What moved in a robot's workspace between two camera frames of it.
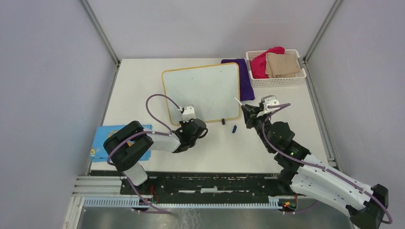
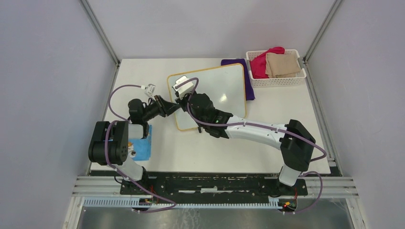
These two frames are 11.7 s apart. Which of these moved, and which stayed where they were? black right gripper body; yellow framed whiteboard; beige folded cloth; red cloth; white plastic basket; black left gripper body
Moved: black left gripper body; black right gripper body
Stayed: yellow framed whiteboard; white plastic basket; red cloth; beige folded cloth
